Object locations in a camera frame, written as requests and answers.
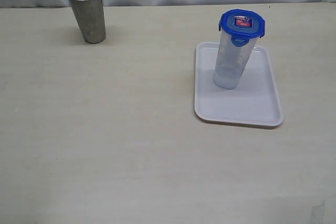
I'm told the clear plastic tall container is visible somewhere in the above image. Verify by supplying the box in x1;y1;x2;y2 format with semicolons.
213;30;258;89

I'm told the blue plastic snap lid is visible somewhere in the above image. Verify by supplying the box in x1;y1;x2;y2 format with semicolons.
218;9;265;47

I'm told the stainless steel cup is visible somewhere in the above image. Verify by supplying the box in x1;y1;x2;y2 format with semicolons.
68;0;106;44

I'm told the white rectangular tray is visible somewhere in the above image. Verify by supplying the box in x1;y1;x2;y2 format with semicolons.
194;42;284;129

